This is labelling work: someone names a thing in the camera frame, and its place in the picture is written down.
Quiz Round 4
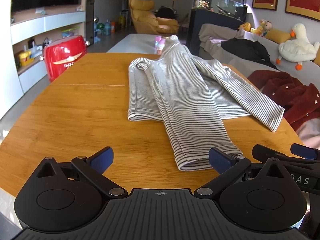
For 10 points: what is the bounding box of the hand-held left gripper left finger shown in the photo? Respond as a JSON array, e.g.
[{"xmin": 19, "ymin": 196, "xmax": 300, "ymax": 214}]
[{"xmin": 37, "ymin": 146, "xmax": 128, "ymax": 199}]

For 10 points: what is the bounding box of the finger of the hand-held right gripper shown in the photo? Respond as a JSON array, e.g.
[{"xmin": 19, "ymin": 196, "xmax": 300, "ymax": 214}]
[
  {"xmin": 290, "ymin": 143, "xmax": 320, "ymax": 159},
  {"xmin": 252, "ymin": 144, "xmax": 320, "ymax": 167}
]

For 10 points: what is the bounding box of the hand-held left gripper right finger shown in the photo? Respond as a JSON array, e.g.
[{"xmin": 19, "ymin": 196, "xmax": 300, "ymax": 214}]
[{"xmin": 194, "ymin": 147, "xmax": 286, "ymax": 199}]

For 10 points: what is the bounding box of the striped knit garment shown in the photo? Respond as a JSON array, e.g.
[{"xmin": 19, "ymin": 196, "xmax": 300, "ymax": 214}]
[{"xmin": 127, "ymin": 34, "xmax": 285, "ymax": 172}]

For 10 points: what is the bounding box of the dark red fuzzy garment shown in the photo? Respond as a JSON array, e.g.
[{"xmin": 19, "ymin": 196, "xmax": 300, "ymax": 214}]
[{"xmin": 247, "ymin": 70, "xmax": 320, "ymax": 132}]

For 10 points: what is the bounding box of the grey sofa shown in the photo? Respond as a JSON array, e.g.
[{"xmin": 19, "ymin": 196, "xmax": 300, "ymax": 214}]
[{"xmin": 199, "ymin": 23, "xmax": 320, "ymax": 133}]

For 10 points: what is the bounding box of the white goose plush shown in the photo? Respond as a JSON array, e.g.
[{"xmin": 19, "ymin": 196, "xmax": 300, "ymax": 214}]
[{"xmin": 276, "ymin": 23, "xmax": 320, "ymax": 71}]

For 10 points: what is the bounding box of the black jacket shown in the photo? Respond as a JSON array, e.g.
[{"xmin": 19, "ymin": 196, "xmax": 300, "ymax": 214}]
[{"xmin": 221, "ymin": 37, "xmax": 279, "ymax": 70}]

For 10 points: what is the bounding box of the yellow long cushion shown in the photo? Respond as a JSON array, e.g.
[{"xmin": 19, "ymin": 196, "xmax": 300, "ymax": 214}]
[{"xmin": 265, "ymin": 28, "xmax": 293, "ymax": 46}]

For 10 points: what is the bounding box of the pale low table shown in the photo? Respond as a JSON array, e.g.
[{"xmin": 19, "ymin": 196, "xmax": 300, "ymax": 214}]
[{"xmin": 107, "ymin": 34, "xmax": 173, "ymax": 54}]

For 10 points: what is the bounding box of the yellow toy box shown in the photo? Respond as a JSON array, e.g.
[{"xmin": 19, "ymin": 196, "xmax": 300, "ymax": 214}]
[{"xmin": 15, "ymin": 50, "xmax": 34, "ymax": 67}]

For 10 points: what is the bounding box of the beige blanket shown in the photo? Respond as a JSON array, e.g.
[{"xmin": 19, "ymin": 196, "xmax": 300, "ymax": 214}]
[{"xmin": 199, "ymin": 23, "xmax": 247, "ymax": 53}]

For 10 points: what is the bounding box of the pink snack container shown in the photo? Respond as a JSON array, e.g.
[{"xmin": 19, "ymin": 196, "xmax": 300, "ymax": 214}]
[{"xmin": 155, "ymin": 36, "xmax": 167, "ymax": 53}]

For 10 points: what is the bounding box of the pink doll plush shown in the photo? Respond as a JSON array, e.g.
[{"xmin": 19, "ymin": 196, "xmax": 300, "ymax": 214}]
[{"xmin": 262, "ymin": 21, "xmax": 273, "ymax": 37}]

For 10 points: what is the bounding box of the yellow duck plush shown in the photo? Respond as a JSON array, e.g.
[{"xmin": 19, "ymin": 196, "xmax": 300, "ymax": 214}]
[{"xmin": 251, "ymin": 19, "xmax": 267, "ymax": 36}]

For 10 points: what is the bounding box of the dark fish tank cabinet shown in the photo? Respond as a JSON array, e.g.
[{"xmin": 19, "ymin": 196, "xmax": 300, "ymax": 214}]
[{"xmin": 186, "ymin": 8, "xmax": 247, "ymax": 55}]

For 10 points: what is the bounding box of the yellow armchair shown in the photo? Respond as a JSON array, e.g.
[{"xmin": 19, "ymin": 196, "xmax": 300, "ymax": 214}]
[{"xmin": 128, "ymin": 0, "xmax": 180, "ymax": 35}]

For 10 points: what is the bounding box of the white shelf unit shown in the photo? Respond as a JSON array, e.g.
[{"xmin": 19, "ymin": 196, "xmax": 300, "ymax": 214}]
[{"xmin": 10, "ymin": 5, "xmax": 87, "ymax": 93}]

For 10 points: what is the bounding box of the dark cloth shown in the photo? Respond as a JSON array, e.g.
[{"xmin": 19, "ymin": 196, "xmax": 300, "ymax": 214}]
[{"xmin": 156, "ymin": 7, "xmax": 175, "ymax": 19}]

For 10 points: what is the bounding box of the glass fish tank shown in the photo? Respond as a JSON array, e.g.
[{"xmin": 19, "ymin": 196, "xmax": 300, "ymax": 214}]
[{"xmin": 195, "ymin": 0, "xmax": 248, "ymax": 22}]

